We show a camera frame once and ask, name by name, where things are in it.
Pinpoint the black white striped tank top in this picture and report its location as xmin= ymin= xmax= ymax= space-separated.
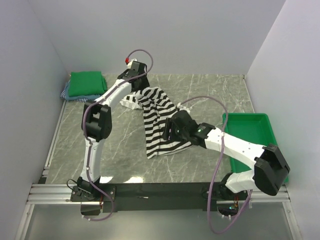
xmin=120 ymin=87 xmax=192 ymax=159

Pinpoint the green tank top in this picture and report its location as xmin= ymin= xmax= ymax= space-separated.
xmin=68 ymin=71 xmax=108 ymax=97

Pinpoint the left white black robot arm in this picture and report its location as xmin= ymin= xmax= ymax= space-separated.
xmin=77 ymin=59 xmax=150 ymax=201

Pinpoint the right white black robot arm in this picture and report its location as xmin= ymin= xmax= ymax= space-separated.
xmin=163 ymin=110 xmax=290 ymax=200

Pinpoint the folded blue tank top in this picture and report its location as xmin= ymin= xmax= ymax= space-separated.
xmin=60 ymin=82 xmax=101 ymax=103

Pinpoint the blue white striped tank top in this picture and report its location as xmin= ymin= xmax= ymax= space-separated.
xmin=60 ymin=91 xmax=97 ymax=103

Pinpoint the green plastic tray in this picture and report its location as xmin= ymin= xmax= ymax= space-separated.
xmin=222 ymin=113 xmax=290 ymax=196

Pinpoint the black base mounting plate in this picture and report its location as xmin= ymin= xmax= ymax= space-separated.
xmin=70 ymin=182 xmax=248 ymax=215

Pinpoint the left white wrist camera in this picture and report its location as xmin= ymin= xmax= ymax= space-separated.
xmin=125 ymin=57 xmax=138 ymax=69

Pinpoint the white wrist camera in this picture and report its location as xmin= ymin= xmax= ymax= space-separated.
xmin=177 ymin=102 xmax=191 ymax=114
xmin=125 ymin=57 xmax=138 ymax=69

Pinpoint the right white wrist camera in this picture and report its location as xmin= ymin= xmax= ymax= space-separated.
xmin=177 ymin=102 xmax=191 ymax=114

